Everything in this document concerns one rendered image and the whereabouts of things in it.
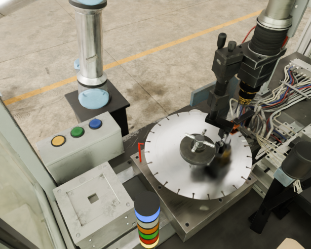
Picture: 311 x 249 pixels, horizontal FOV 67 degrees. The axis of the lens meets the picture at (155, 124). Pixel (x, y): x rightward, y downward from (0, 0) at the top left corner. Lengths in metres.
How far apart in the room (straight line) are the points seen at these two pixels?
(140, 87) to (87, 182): 1.79
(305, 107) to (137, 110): 1.38
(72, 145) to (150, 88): 1.68
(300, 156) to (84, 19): 0.70
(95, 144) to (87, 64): 0.29
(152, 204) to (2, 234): 0.22
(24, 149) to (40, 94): 1.98
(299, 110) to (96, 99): 0.95
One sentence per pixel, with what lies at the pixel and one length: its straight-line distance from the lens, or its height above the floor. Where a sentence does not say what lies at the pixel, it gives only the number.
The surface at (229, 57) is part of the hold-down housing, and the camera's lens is 0.59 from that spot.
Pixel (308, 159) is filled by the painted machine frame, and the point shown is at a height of 1.12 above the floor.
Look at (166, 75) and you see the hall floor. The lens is 2.62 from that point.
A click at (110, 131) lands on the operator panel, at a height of 0.90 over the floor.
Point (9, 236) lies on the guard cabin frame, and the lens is 0.37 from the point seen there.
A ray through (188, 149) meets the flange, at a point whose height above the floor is 0.96.
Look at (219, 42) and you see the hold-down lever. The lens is 0.62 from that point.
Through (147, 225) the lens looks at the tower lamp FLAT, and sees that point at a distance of 0.46.
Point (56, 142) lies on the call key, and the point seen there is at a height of 0.90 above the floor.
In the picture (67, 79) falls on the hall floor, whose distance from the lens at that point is 2.73.
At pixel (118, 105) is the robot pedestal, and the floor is 0.75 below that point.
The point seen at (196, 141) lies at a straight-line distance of 0.71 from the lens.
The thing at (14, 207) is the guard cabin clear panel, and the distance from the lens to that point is 0.49.
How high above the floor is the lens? 1.55
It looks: 48 degrees down
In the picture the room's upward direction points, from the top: straight up
